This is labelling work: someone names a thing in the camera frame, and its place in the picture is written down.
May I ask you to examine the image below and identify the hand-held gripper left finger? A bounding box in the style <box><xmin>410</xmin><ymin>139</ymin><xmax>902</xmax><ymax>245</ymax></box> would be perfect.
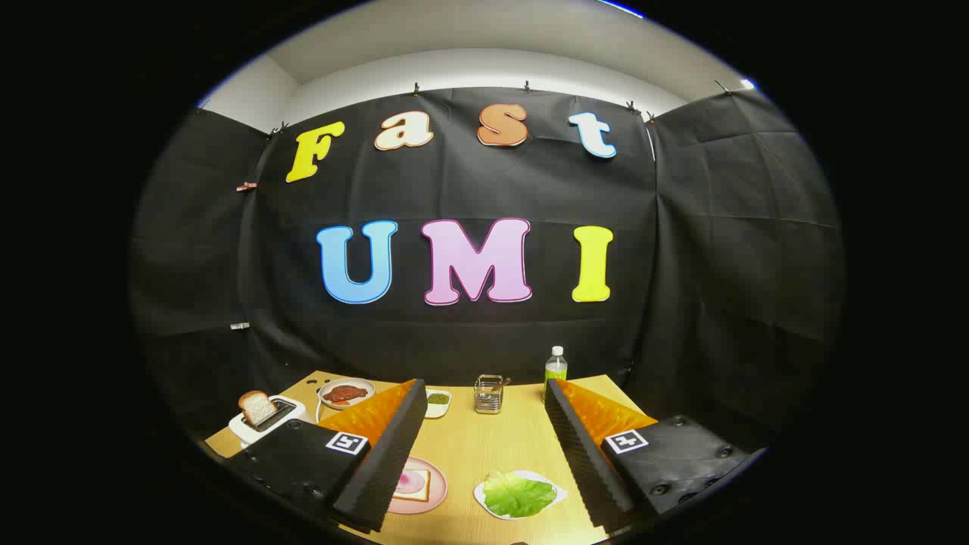
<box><xmin>227</xmin><ymin>378</ymin><xmax>429</xmax><ymax>534</ymax></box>

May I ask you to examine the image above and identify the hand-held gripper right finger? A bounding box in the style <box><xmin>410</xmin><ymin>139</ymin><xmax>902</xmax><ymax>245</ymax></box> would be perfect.
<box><xmin>544</xmin><ymin>378</ymin><xmax>765</xmax><ymax>531</ymax></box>

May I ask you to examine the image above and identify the green lettuce leaf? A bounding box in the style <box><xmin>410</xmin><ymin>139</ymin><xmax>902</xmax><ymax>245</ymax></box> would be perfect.
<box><xmin>482</xmin><ymin>471</ymin><xmax>558</xmax><ymax>519</ymax></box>

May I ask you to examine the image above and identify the plain toast bread slice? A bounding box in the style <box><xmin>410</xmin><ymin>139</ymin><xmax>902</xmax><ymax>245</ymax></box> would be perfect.
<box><xmin>238</xmin><ymin>391</ymin><xmax>279</xmax><ymax>428</ymax></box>

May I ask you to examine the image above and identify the bread slice under ham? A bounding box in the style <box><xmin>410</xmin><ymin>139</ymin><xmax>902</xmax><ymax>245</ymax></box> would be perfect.
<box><xmin>394</xmin><ymin>468</ymin><xmax>432</xmax><ymax>503</ymax></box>

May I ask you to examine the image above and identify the white square plate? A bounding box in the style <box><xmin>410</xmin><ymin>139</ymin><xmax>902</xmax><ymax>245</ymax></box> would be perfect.
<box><xmin>474</xmin><ymin>469</ymin><xmax>568</xmax><ymax>522</ymax></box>

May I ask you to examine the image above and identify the pink plate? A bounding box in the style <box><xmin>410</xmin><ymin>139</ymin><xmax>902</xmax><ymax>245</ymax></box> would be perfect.
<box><xmin>388</xmin><ymin>456</ymin><xmax>448</xmax><ymax>515</ymax></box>

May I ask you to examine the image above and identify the round white plate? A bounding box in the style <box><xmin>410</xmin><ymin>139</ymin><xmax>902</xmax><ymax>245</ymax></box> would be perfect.
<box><xmin>317</xmin><ymin>377</ymin><xmax>376</xmax><ymax>410</ymax></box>

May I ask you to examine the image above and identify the green label drink bottle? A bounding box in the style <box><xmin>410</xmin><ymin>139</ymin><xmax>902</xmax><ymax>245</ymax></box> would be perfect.
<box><xmin>544</xmin><ymin>346</ymin><xmax>569</xmax><ymax>402</ymax></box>

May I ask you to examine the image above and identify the white toaster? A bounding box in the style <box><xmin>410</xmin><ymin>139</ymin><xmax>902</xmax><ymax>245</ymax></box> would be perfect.
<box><xmin>229</xmin><ymin>395</ymin><xmax>307</xmax><ymax>445</ymax></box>

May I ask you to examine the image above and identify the black backdrop cloth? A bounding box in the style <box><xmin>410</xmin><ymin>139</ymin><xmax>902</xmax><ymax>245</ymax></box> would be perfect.
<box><xmin>129</xmin><ymin>86</ymin><xmax>845</xmax><ymax>455</ymax></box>

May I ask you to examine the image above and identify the metal wire utensil holder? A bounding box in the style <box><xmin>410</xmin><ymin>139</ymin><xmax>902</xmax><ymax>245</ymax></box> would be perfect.
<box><xmin>475</xmin><ymin>375</ymin><xmax>505</xmax><ymax>415</ymax></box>

